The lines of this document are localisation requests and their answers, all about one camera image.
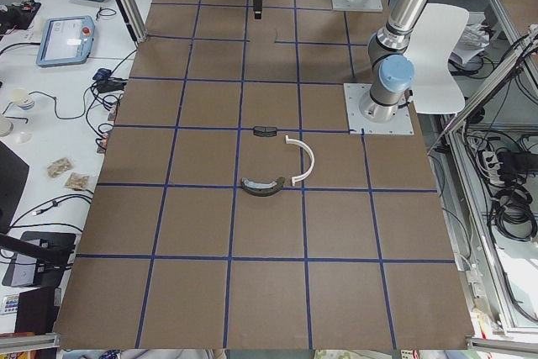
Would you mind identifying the dark grey brake pad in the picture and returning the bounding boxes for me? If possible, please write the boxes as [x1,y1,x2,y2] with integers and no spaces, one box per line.
[252,126,277,138]

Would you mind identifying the white curved plastic part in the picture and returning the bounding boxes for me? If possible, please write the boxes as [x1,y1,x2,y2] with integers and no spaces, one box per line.
[285,135,315,187]

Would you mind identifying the white plastic chair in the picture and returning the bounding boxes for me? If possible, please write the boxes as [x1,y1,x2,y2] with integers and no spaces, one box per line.
[405,3,469,114]

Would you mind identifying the near blue teach pendant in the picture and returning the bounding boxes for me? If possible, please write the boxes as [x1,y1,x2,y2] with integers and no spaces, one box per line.
[36,15,95,67]

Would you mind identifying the green curved brake shoe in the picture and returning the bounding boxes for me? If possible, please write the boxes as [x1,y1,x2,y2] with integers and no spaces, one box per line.
[240,177,286,197]

